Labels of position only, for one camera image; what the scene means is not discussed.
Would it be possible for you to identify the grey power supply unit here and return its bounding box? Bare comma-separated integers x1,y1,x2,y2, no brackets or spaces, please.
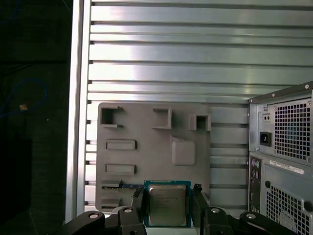
249,95,313,167

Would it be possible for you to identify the green RAM stick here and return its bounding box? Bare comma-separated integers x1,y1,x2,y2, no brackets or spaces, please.
102,185,145,190

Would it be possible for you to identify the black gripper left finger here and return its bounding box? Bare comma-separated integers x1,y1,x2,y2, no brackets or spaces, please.
57,187,147,235

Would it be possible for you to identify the CPU with silver lid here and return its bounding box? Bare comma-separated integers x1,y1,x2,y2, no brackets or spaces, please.
143,180,193,228

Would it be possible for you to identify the blue floor cable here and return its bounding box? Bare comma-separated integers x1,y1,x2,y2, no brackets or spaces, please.
0,78,48,118

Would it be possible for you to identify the grey plastic parts rack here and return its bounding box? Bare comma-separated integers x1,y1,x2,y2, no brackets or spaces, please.
97,102,211,212

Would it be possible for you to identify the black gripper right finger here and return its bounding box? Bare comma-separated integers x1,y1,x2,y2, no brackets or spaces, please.
192,183,298,235

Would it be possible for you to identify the black open PC case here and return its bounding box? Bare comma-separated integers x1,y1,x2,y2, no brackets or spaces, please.
248,80,313,235

